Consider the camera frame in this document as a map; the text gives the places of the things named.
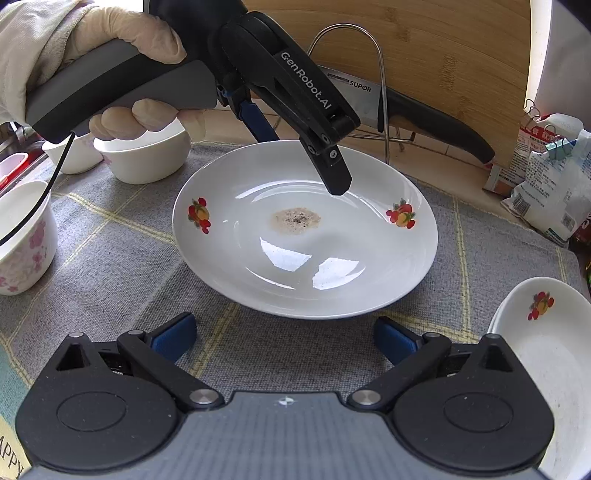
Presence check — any checked grey teal towel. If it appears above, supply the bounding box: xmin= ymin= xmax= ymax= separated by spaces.
xmin=0 ymin=138 xmax=583 ymax=480

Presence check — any person's left forearm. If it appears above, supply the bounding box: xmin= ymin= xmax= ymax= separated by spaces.
xmin=0 ymin=0 xmax=93 ymax=123

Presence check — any white plastic basin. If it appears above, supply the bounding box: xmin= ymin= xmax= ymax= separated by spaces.
xmin=0 ymin=154 xmax=27 ymax=183

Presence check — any red plastic basin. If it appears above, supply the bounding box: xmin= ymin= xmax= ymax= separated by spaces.
xmin=0 ymin=154 xmax=29 ymax=191

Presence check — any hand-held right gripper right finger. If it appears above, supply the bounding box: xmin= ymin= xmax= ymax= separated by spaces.
xmin=346 ymin=316 xmax=513 ymax=413

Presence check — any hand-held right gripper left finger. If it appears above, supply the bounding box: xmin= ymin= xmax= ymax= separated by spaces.
xmin=55 ymin=312 xmax=225 ymax=413

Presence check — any black cable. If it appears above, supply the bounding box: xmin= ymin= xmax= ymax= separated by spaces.
xmin=0 ymin=133 xmax=75 ymax=247

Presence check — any white flower bowl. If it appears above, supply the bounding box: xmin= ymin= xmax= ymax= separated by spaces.
xmin=42 ymin=134 xmax=105 ymax=175
xmin=93 ymin=117 xmax=192 ymax=185
xmin=0 ymin=181 xmax=59 ymax=296

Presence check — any stained white flower plate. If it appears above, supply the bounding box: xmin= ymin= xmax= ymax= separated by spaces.
xmin=172 ymin=141 xmax=438 ymax=319

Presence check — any black-handled kitchen knife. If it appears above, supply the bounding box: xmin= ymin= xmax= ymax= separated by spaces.
xmin=318 ymin=66 xmax=497 ymax=165

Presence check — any white plastic bag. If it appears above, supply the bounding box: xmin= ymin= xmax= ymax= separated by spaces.
xmin=501 ymin=129 xmax=591 ymax=248

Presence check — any metal wire rack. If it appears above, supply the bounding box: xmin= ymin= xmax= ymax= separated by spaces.
xmin=277 ymin=25 xmax=416 ymax=165

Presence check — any bamboo cutting board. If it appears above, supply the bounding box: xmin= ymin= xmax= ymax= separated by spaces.
xmin=240 ymin=0 xmax=532 ymax=167

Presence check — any person's left hand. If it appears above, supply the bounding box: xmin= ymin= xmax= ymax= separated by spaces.
xmin=65 ymin=6 xmax=206 ymax=140

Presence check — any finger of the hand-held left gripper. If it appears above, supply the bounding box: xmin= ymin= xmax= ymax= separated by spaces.
xmin=238 ymin=102 xmax=281 ymax=143
xmin=221 ymin=13 xmax=362 ymax=196

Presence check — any red white packet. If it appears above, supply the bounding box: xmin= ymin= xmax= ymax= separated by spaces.
xmin=482 ymin=113 xmax=585 ymax=195

